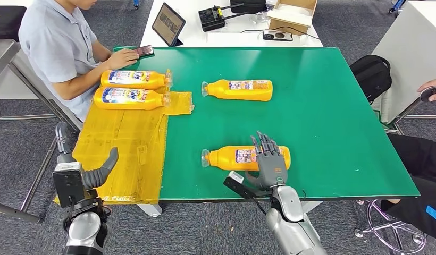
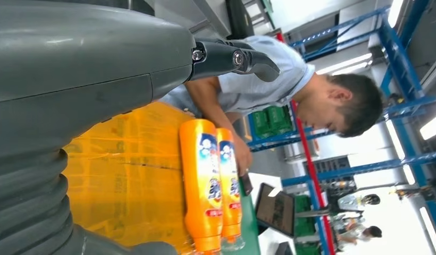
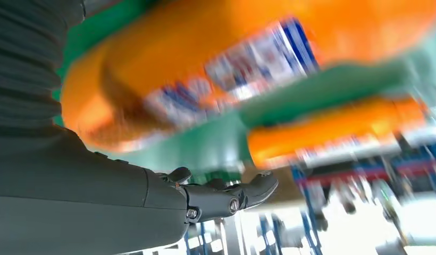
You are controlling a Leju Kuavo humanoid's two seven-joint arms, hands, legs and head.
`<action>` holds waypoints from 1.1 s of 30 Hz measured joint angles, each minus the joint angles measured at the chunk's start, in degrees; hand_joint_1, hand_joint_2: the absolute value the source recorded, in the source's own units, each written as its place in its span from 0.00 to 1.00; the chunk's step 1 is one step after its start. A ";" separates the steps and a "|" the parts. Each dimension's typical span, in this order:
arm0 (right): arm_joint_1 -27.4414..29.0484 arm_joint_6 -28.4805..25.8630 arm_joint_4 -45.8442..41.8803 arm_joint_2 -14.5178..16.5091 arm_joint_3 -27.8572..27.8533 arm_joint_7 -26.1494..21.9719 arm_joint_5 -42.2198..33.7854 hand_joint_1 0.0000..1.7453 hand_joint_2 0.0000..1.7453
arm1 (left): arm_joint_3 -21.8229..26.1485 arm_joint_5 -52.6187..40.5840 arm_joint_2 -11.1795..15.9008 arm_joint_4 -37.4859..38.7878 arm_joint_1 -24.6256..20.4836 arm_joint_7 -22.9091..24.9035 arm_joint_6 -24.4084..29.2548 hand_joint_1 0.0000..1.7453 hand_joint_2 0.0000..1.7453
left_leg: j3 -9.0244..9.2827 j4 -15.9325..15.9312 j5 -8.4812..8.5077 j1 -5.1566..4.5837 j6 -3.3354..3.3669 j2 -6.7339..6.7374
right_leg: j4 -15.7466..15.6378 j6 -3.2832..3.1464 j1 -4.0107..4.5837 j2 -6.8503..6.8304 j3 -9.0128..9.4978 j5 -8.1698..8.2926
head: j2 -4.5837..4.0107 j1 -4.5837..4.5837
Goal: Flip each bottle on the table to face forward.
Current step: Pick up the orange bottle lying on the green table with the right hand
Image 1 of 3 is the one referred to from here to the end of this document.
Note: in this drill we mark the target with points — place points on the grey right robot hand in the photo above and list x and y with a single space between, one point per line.
271 169

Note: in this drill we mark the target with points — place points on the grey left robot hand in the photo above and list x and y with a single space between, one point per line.
98 174

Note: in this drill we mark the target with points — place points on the person's hand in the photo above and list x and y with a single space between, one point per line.
433 81

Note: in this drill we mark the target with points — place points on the person's right hand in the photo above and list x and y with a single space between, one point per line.
123 59

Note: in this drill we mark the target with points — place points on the orange detergent bottle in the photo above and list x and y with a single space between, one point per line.
221 158
154 81
221 91
151 102

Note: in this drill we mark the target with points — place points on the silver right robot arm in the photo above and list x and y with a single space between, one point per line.
295 228

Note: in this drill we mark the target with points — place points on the person's right forearm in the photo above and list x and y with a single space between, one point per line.
87 82

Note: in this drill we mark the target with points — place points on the smartphone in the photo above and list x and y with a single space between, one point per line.
147 51

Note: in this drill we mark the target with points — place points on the yellow taped cardboard sheet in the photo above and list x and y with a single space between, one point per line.
126 140

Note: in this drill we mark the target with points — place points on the white side desk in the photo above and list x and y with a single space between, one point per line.
6 88
408 42

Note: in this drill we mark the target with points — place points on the black tablet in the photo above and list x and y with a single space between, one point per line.
168 24

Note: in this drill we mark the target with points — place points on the white table foot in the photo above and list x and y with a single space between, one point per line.
151 210
315 206

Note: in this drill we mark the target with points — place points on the green table mat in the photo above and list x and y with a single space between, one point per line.
309 123

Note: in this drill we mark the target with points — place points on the black backpack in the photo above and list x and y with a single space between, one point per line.
369 76

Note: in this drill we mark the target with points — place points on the person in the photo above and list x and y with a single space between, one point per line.
415 158
52 45

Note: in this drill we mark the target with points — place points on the black router with antennas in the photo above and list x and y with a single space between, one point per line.
211 20

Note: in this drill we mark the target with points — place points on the white table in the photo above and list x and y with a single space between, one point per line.
221 38

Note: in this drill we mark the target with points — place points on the chrome stool base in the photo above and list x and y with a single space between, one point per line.
359 234

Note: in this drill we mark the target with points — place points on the grey metal table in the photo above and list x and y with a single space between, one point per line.
3 52

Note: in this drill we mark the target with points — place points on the black hard case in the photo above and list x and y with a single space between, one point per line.
8 21

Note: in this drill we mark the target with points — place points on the black bag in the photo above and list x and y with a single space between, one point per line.
248 6

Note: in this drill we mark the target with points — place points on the clear plastic wrap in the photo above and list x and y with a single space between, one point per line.
259 17

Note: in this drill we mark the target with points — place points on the open cardboard box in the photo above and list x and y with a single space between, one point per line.
292 25

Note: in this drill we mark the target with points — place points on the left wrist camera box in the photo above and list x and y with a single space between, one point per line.
68 186

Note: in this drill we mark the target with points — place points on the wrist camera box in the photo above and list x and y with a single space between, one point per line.
68 186
237 181

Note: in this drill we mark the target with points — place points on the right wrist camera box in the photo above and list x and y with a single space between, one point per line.
237 181

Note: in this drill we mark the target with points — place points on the black camera device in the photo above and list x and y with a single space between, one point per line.
278 36

